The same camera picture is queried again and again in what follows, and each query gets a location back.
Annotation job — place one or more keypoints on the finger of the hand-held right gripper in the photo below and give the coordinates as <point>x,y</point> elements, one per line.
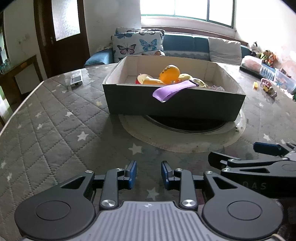
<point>266,148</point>
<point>217,161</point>

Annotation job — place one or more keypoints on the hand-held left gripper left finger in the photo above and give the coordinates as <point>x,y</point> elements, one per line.
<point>131,173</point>

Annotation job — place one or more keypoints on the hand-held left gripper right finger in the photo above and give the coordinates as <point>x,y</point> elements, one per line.
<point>166,173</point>

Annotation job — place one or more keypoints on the dark grey cardboard box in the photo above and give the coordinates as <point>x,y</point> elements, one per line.
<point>143,99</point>

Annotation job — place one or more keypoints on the yellow plush chick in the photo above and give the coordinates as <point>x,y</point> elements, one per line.
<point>186,77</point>

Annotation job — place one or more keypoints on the red toy apple half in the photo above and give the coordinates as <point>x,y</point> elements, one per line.
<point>140,80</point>

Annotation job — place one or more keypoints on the large yellow rubber duck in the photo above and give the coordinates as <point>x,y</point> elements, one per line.
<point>168,73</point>

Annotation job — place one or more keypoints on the black round turntable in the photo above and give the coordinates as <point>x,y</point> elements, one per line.
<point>185,126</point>

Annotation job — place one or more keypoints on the yellow toy car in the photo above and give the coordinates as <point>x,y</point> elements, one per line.
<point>267,89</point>

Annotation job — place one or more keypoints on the small yellow toy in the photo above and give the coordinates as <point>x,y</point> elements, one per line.
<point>256,85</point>

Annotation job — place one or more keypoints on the pink toy figure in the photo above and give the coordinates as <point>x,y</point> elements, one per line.
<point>266,82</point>

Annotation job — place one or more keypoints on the clear plastic bin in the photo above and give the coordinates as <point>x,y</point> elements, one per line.
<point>285,81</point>

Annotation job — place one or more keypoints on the blue patterned box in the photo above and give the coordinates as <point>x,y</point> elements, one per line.
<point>268,71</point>

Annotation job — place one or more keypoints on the grey quilted star table cover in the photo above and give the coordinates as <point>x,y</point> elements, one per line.
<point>57,129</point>

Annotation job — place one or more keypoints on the orange plush toy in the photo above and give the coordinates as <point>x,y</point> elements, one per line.
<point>270,58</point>

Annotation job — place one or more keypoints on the green plush toy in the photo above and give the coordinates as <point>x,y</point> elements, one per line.
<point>261,55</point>

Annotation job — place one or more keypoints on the black and white plush toy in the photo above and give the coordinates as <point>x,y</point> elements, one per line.
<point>254,48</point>

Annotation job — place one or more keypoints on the white cushion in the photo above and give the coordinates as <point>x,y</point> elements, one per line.
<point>224,49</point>

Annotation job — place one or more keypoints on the white remote control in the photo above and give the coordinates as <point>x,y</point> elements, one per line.
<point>75,81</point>

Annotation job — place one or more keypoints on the blue sofa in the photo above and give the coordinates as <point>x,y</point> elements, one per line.
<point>185,44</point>

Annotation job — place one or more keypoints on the large butterfly print pillow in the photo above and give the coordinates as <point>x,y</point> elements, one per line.
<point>136,44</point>

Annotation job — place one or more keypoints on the small butterfly print pillow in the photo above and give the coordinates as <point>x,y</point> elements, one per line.
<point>124,30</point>

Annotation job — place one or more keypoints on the dark wooden cabinet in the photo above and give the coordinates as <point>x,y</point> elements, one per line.
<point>13,76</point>

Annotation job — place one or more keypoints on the brown wooden door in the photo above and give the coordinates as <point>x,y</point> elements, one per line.
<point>44,46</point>

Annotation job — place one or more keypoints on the green framed window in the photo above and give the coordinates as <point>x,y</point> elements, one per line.
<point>185,9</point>

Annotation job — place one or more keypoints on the wall shelf with bottles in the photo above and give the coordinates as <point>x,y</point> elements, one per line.
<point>3,51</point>

